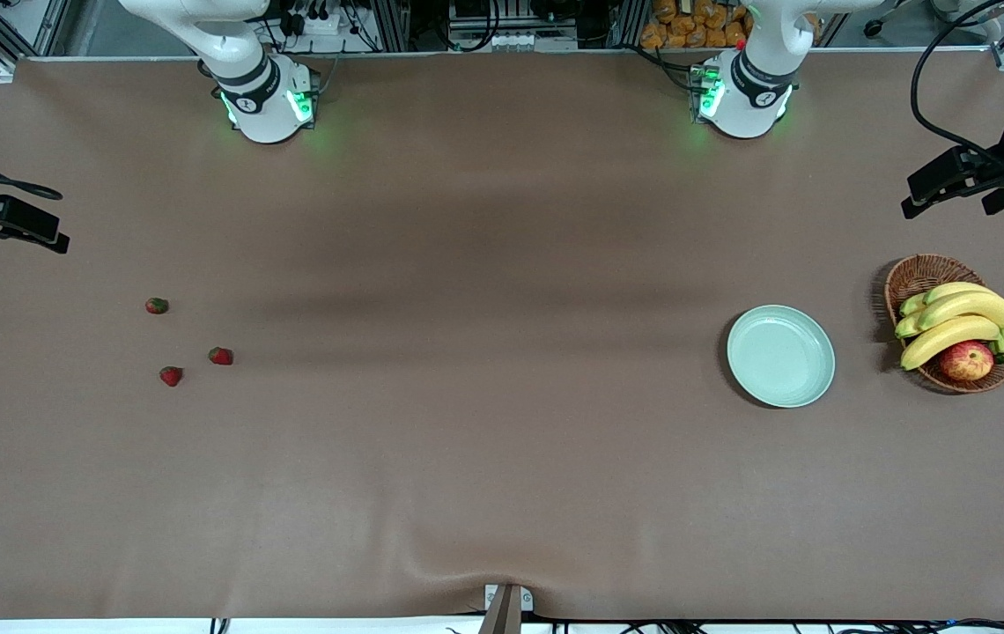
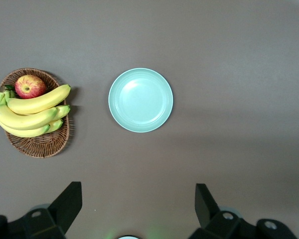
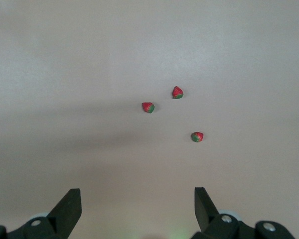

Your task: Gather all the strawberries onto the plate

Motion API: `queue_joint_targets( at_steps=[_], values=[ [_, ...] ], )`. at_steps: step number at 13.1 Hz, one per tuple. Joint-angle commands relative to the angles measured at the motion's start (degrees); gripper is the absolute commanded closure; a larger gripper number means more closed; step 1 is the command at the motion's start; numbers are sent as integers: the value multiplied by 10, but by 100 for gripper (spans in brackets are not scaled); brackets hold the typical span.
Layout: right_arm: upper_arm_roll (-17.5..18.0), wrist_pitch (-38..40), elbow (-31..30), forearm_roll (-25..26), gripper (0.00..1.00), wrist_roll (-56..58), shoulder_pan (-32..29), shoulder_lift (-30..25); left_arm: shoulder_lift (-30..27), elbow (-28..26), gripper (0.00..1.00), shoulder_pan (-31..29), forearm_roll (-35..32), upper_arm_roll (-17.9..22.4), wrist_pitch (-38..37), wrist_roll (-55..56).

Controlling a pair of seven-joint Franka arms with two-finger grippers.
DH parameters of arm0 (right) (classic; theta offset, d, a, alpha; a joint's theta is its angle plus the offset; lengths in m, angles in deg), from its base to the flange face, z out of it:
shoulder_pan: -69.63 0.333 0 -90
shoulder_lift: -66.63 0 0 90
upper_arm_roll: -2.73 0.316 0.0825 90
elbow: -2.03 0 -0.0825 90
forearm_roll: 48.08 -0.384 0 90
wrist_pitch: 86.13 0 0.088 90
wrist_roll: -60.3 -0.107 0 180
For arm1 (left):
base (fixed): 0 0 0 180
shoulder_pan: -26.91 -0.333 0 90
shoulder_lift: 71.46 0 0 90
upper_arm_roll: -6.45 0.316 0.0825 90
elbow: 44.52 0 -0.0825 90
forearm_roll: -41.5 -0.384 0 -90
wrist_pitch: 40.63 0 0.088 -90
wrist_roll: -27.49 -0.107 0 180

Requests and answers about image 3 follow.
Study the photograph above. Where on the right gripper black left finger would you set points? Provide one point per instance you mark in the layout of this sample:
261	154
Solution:
64	211

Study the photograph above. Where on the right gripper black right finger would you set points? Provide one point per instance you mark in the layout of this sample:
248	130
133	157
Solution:
206	219

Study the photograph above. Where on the red toy strawberry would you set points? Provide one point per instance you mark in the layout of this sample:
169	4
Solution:
177	92
148	107
197	137

